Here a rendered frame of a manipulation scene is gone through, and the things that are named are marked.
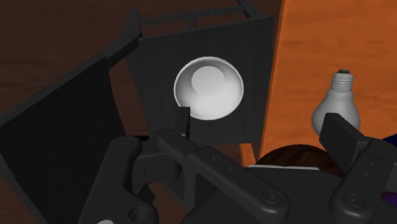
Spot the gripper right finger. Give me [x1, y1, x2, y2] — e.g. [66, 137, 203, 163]
[318, 112, 397, 224]

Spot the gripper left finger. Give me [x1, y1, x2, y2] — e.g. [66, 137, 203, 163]
[77, 106, 291, 224]

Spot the dark brown round bowl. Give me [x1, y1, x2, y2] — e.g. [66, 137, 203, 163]
[254, 144, 345, 178]

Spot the white light bulb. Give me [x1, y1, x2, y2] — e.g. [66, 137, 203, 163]
[311, 69, 361, 136]

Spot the white bowl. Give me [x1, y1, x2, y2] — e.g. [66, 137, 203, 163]
[173, 56, 244, 121]

